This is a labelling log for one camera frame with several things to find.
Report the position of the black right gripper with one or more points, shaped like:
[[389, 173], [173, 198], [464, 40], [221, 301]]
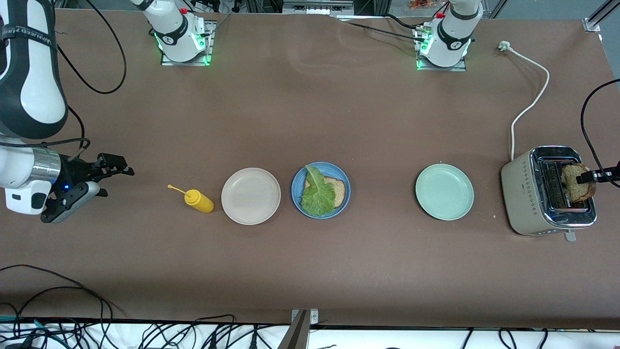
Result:
[[74, 171]]

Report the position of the brown bread slice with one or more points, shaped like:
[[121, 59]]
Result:
[[576, 191], [340, 191]]

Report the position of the yellow squeeze sauce bottle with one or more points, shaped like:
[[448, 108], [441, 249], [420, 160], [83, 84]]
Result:
[[201, 201]]

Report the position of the green lettuce leaf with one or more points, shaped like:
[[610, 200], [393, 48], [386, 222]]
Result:
[[317, 198]]

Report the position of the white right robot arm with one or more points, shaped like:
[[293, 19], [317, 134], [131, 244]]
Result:
[[34, 87]]

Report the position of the beige round plate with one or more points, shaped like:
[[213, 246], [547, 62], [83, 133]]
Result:
[[251, 196]]

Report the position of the light green round plate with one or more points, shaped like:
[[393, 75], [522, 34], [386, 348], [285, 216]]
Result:
[[444, 192]]

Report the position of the blue round plate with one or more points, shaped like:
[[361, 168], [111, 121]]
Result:
[[298, 186]]

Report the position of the beige and chrome toaster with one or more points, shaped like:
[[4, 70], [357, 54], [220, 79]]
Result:
[[520, 194]]

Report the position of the orange patterned packet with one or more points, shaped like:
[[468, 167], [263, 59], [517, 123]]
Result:
[[426, 4]]

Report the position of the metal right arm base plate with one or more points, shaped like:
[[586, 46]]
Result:
[[167, 61]]

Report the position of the aluminium frame rail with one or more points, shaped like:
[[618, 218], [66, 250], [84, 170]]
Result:
[[598, 17]]

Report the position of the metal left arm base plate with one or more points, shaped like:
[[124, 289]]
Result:
[[457, 68]]

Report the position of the aluminium post with bracket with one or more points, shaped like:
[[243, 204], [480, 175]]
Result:
[[298, 334]]

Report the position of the grey metal frame bar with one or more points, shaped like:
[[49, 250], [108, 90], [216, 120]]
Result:
[[315, 7]]

